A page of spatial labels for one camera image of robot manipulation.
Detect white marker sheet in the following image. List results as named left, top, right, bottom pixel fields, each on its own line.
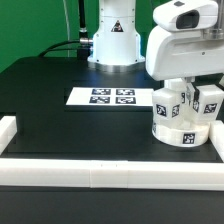
left=66, top=87, right=153, bottom=107

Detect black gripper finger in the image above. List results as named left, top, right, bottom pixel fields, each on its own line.
left=184, top=77, right=200, bottom=106

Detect white left fence bar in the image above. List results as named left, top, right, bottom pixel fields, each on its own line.
left=0, top=116, right=17, bottom=155

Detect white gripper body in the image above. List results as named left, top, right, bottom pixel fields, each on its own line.
left=146, top=26, right=224, bottom=81

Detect black base cables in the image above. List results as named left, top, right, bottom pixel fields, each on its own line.
left=38, top=0, right=94, bottom=61

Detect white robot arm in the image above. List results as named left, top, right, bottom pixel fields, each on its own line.
left=88, top=0, right=224, bottom=83

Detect white front fence bar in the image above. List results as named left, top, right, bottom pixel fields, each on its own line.
left=0, top=158, right=224, bottom=191

